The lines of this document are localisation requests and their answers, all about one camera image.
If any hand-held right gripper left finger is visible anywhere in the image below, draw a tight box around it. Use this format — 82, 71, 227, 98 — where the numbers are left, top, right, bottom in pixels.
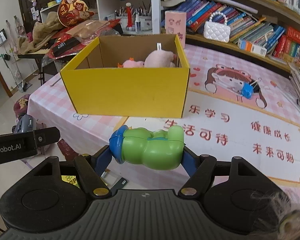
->
31, 146, 115, 198

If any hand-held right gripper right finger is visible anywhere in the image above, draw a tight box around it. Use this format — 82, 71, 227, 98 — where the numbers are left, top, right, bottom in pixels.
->
178, 146, 268, 197

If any green frog toy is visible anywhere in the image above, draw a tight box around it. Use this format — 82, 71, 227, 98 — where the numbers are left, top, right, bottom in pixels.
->
109, 124, 186, 171

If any yellow cardboard box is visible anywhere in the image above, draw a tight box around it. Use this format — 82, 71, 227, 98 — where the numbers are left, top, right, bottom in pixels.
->
60, 34, 191, 118

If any pink plush toy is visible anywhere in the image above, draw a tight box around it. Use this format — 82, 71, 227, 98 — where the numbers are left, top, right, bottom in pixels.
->
122, 43, 177, 68

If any black clear case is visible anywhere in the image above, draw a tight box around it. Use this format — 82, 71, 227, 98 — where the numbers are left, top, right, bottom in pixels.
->
101, 169, 128, 190

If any yellow packet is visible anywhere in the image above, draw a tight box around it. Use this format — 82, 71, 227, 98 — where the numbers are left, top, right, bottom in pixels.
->
61, 175, 80, 189

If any maroon printed bag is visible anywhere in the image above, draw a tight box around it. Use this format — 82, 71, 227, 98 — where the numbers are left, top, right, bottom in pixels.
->
13, 94, 47, 130

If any black keyboard stand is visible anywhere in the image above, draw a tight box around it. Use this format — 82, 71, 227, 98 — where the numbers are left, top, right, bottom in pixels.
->
17, 52, 65, 85

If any small blue toy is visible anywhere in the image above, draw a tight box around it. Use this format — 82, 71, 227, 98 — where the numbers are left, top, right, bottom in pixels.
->
241, 78, 262, 100

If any black box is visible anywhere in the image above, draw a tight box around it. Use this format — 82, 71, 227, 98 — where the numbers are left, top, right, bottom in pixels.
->
51, 37, 87, 57

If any brown cloth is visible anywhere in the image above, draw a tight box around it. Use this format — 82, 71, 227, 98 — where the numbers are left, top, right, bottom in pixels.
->
19, 12, 65, 54

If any furry grey sleeve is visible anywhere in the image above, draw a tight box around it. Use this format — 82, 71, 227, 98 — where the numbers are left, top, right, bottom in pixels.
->
250, 190, 300, 240

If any wooden bookshelf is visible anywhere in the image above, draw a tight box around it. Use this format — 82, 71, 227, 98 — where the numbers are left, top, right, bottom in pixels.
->
160, 0, 300, 73

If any clear plastic packaging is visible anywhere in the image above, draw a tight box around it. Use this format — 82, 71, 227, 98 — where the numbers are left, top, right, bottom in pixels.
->
65, 20, 115, 44

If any white orange blue carton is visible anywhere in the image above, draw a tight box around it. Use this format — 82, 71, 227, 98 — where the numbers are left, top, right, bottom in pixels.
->
237, 39, 267, 57

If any white quilted purse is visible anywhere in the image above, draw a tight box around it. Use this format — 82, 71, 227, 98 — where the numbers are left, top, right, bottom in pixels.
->
204, 11, 231, 43

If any pink cylindrical container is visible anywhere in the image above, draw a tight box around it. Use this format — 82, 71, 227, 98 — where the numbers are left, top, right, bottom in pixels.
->
164, 10, 187, 49

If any white glue bottle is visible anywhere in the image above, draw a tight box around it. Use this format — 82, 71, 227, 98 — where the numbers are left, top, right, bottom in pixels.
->
134, 14, 142, 32

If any row of colourful books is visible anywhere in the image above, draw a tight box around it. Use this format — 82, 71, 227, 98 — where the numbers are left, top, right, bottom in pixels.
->
162, 0, 287, 53

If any red tassel ornament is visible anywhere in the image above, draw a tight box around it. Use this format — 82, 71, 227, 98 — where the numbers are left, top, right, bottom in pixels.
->
125, 2, 133, 30

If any red figure decoration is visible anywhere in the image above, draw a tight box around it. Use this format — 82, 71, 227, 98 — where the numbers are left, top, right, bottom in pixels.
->
57, 0, 95, 27

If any red book set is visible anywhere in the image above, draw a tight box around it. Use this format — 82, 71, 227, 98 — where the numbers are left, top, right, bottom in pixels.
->
272, 26, 300, 60

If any bunch of pens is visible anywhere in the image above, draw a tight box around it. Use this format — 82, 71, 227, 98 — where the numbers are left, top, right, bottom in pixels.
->
114, 1, 153, 18

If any white shelf unit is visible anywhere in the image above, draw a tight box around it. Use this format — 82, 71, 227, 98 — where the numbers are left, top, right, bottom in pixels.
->
40, 0, 162, 35

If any white paper roll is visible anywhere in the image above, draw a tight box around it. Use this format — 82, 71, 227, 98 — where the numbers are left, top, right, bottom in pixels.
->
195, 0, 258, 14

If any white wire rack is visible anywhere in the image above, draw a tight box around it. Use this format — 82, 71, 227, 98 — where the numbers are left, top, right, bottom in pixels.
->
0, 52, 28, 92

